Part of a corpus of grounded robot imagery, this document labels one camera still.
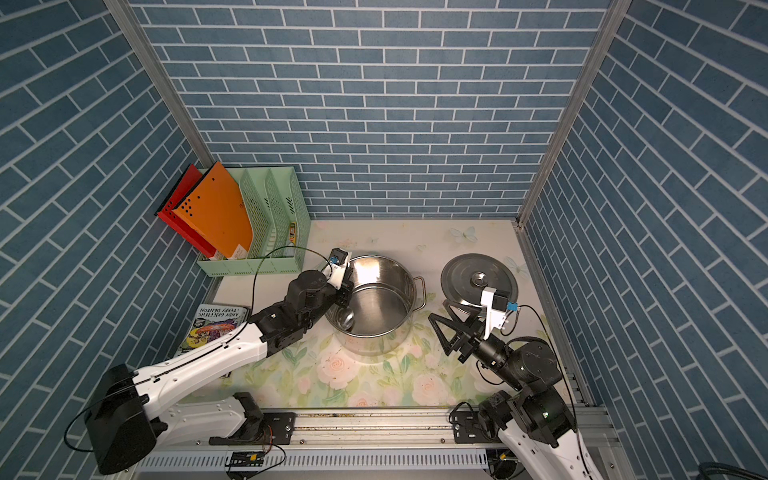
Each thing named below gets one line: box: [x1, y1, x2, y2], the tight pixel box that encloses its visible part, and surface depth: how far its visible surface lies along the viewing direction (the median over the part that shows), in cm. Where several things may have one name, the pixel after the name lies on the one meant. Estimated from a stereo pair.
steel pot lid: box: [441, 253, 519, 306], surface depth 105 cm
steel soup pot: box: [326, 254, 427, 356], surface depth 87 cm
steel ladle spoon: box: [337, 307, 355, 331], surface depth 91 cm
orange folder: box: [172, 161, 254, 260], surface depth 96 cm
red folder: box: [155, 164, 216, 258], surface depth 87 cm
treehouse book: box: [174, 304, 250, 357], surface depth 89 cm
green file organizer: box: [197, 166, 311, 277], surface depth 107 cm
